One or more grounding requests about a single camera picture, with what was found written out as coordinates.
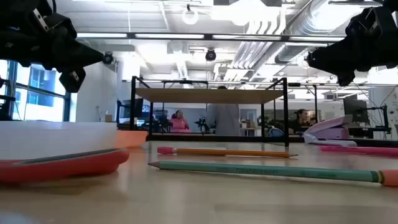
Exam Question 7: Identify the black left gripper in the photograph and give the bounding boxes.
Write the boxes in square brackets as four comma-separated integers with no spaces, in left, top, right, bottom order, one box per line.
[18,9,104,93]

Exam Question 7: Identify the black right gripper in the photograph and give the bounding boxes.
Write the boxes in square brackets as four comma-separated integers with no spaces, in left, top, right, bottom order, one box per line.
[307,6,398,87]

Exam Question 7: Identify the clear plastic pencil box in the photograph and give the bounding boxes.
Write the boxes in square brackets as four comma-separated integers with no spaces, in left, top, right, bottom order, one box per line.
[0,121,118,160]

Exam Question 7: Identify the orange pencil box lid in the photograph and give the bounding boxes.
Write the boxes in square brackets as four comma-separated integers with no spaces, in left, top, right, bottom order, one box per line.
[115,130,149,149]

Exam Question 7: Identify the pink highlighter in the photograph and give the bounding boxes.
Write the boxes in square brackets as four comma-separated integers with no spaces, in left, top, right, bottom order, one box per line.
[320,146,398,157]

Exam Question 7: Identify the teal pencil orange eraser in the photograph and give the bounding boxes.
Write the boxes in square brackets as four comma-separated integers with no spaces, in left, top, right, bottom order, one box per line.
[147,161,398,187]

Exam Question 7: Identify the yellow pencil pink eraser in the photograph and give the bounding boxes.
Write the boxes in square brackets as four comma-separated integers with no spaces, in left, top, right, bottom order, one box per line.
[157,146,299,159]

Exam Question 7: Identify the black computer monitor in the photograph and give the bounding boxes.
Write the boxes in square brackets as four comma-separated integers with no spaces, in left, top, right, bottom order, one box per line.
[343,98,369,124]
[118,98,144,121]

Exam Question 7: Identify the pink white stapler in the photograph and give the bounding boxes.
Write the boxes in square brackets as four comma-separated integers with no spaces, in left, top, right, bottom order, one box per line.
[303,114,358,147]

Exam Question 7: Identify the person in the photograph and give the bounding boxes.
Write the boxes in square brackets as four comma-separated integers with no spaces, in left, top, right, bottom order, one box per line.
[169,109,190,131]
[287,108,310,135]
[205,85,241,137]

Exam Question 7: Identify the blue background object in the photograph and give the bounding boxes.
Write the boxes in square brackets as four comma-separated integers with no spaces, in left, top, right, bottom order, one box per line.
[267,127,284,138]

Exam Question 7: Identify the wooden shelf riser black legs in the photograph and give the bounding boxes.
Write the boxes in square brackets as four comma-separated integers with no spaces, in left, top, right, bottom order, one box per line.
[129,76,290,147]

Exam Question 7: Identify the window with dark frame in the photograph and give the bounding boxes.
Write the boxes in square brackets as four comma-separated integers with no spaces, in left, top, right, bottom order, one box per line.
[0,59,72,122]

